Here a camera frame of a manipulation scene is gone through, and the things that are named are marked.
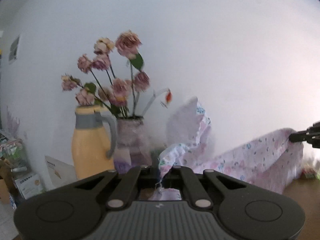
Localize cluttered shelf items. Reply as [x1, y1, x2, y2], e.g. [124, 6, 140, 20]
[1, 131, 45, 209]

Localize dried rose bouquet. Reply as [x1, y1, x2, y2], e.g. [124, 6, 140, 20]
[61, 30, 172, 119]

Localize white paper card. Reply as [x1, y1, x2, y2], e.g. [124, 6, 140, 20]
[45, 155, 77, 188]

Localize pink floral garment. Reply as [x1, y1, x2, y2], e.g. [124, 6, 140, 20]
[158, 98, 304, 193]

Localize pink wrapped vase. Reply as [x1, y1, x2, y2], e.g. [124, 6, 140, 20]
[114, 116, 152, 174]

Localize yellow thermos jug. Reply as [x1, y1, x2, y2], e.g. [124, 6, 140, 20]
[71, 106, 117, 180]

